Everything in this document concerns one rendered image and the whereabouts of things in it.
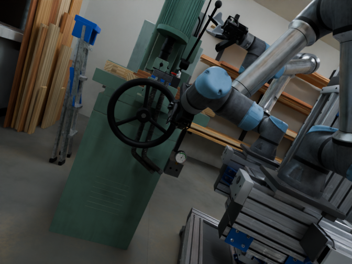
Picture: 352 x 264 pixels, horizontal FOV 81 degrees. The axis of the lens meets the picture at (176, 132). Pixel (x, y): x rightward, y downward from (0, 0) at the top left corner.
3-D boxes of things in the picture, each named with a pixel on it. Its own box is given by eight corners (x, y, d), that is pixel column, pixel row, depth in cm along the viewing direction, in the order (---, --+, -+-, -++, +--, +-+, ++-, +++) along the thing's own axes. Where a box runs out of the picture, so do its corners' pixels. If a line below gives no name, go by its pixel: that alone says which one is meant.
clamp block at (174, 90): (140, 95, 90) (147, 75, 89) (140, 92, 103) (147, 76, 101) (171, 108, 94) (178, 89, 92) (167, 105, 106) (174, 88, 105)
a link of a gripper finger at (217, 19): (216, 6, 104) (228, 18, 102) (210, 16, 108) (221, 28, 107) (212, 6, 102) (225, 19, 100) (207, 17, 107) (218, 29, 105)
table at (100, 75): (85, 79, 85) (90, 65, 84) (100, 79, 115) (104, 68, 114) (211, 132, 99) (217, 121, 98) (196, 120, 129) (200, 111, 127)
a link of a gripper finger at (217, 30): (210, 20, 93) (225, 22, 98) (204, 31, 98) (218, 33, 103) (213, 25, 92) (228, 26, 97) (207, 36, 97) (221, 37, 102)
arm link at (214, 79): (229, 102, 46) (198, 81, 45) (207, 117, 57) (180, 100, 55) (240, 77, 49) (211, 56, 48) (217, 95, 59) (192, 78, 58)
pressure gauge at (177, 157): (171, 164, 104) (178, 150, 102) (170, 161, 107) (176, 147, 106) (182, 168, 105) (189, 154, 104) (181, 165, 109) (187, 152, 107)
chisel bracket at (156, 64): (150, 72, 108) (156, 56, 107) (150, 73, 122) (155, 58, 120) (163, 78, 110) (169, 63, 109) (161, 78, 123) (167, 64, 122)
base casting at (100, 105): (91, 109, 98) (98, 91, 96) (110, 98, 153) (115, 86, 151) (176, 142, 108) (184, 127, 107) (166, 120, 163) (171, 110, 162)
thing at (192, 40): (180, 57, 130) (190, 34, 127) (178, 59, 138) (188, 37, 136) (193, 64, 132) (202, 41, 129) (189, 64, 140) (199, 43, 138)
